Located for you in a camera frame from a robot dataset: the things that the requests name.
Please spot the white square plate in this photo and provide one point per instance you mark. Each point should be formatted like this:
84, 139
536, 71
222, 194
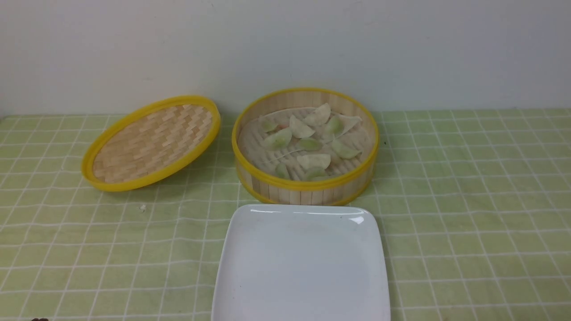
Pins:
302, 263

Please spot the green checkered tablecloth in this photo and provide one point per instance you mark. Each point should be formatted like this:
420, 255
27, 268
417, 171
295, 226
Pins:
473, 209

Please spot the white steamer liner paper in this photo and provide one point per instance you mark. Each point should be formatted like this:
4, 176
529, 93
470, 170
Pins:
356, 135

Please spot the green dumpling bottom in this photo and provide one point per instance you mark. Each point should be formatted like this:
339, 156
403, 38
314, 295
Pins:
316, 174

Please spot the pale dumpling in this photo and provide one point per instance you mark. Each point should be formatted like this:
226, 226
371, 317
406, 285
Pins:
299, 129
310, 161
319, 116

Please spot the small green dumpling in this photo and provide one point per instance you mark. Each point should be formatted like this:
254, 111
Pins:
268, 125
281, 171

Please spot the yellow rimmed bamboo steamer basket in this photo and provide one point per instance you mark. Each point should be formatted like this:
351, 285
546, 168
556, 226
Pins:
334, 191

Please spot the small green dumpling lower left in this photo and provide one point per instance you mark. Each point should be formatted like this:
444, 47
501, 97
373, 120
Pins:
281, 171

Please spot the pale dumpling lower centre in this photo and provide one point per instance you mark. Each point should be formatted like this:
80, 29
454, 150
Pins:
310, 161

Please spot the small green dumpling top left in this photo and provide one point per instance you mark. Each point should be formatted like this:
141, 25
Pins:
268, 125

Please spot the yellow rimmed bamboo steamer lid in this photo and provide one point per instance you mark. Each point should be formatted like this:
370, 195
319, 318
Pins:
151, 143

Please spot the pale dumpling centre top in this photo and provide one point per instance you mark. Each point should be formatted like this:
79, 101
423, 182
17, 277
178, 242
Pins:
299, 129

